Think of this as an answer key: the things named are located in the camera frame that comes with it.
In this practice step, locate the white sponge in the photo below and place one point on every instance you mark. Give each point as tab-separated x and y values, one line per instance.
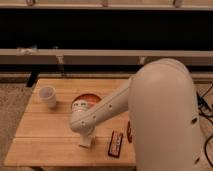
85	141

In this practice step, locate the white plastic cup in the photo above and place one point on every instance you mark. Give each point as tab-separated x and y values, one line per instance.
47	95

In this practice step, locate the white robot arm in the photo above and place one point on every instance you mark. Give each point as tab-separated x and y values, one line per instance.
162	104

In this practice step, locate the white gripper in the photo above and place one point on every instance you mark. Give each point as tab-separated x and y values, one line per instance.
88	134

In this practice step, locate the orange bowl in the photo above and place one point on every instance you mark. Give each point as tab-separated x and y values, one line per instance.
84	102

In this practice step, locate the dark red snack packet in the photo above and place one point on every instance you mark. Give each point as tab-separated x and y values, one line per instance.
115	144

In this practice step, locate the wooden rail bench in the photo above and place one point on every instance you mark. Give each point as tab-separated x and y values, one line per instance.
101	57

